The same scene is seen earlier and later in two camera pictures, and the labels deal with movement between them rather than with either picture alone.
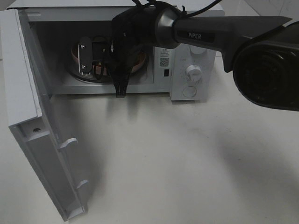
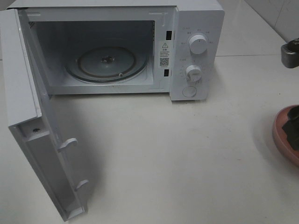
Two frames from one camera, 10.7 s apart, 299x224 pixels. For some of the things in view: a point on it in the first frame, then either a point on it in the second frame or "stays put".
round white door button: [189, 91] stays put
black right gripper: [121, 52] -> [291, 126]
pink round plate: [138, 60] -> [280, 137]
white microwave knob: [194, 73] stays put
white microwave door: [32, 121] stays put
